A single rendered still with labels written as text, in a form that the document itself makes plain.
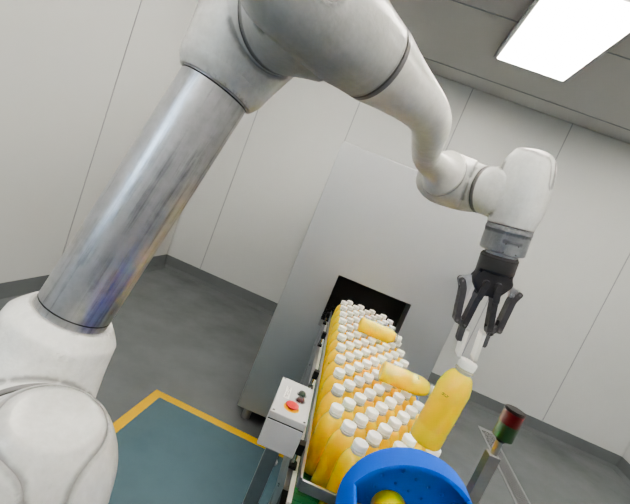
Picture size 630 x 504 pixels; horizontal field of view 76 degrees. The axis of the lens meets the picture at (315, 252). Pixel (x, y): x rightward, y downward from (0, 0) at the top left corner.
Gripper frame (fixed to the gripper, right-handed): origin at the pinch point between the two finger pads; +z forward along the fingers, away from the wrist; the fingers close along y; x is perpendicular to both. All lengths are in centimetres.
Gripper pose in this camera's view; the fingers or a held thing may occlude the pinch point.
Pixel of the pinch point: (469, 343)
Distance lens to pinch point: 94.4
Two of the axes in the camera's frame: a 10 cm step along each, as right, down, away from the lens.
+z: -2.3, 9.5, 2.0
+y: 9.7, 2.5, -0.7
